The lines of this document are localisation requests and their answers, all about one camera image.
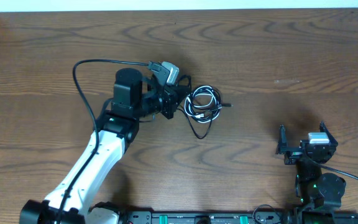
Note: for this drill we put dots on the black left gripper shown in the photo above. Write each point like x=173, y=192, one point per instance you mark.
x=170, y=98

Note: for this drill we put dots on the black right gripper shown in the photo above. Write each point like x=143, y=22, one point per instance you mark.
x=292, y=156

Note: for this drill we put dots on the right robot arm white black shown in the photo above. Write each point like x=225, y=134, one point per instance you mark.
x=320, y=193

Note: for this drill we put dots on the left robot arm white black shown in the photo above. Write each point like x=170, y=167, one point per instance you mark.
x=135, y=96

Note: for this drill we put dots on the black base rail green clamps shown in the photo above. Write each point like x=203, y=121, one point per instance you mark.
x=266, y=217

